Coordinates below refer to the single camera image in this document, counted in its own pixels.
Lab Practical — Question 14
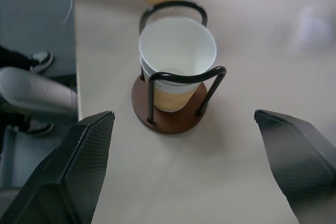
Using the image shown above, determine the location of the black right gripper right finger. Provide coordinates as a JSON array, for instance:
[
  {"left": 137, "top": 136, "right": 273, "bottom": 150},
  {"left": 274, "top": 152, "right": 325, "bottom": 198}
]
[{"left": 254, "top": 109, "right": 336, "bottom": 224}]

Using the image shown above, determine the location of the black and white sneaker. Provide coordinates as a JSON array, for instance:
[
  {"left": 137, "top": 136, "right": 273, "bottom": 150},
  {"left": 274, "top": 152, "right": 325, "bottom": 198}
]
[
  {"left": 29, "top": 51, "right": 55, "bottom": 74},
  {"left": 19, "top": 118, "right": 56, "bottom": 138}
]

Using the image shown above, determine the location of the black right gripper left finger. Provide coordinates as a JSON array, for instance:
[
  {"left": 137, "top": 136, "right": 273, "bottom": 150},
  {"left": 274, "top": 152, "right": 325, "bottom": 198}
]
[{"left": 0, "top": 110, "right": 116, "bottom": 224}]

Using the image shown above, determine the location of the black wire cup holder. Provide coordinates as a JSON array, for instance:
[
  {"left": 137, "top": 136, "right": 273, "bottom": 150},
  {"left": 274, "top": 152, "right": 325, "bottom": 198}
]
[{"left": 131, "top": 0, "right": 227, "bottom": 135}]

